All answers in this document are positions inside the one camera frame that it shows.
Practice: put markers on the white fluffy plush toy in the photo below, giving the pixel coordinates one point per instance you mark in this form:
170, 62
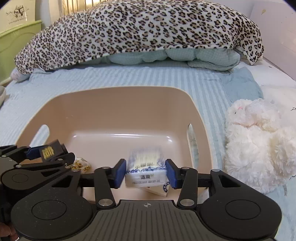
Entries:
260, 152

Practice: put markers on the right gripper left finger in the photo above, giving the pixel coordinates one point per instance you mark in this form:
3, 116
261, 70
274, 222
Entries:
106, 179

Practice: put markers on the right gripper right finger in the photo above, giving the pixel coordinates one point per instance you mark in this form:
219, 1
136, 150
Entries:
185, 179

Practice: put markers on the leopard print blanket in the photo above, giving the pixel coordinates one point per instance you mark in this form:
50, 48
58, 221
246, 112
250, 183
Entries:
113, 27

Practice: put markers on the beige plastic storage basket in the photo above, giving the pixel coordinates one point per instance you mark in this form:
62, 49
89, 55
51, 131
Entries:
105, 125

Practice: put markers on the light green quilted comforter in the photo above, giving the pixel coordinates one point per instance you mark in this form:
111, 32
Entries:
213, 59

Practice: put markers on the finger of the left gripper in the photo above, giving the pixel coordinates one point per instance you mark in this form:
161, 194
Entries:
13, 154
31, 160

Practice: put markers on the small black yellow box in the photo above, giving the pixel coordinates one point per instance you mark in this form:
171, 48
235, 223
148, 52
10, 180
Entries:
52, 150

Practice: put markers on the white yellow patterned pouch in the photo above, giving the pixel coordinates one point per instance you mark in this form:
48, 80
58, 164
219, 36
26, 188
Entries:
81, 165

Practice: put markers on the white blue tissue pack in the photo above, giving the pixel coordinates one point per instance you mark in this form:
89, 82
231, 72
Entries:
146, 170

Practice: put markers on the blue striped bed sheet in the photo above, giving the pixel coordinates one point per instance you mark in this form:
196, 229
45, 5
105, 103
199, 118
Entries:
213, 92

